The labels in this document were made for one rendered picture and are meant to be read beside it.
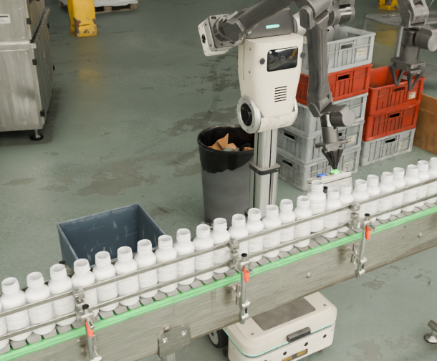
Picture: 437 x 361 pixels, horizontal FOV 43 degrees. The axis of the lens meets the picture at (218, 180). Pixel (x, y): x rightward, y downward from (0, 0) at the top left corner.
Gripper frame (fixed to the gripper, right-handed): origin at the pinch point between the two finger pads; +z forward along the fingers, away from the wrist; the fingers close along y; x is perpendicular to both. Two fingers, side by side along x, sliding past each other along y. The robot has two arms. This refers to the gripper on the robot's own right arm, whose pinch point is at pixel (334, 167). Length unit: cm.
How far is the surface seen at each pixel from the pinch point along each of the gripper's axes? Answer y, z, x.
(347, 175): 2.2, 3.4, -3.9
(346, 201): -11.5, 7.9, -18.4
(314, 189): -23.4, 1.1, -18.4
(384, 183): 5.6, 5.7, -17.9
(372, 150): 191, 38, 192
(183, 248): -69, 7, -18
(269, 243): -41.0, 14.1, -16.7
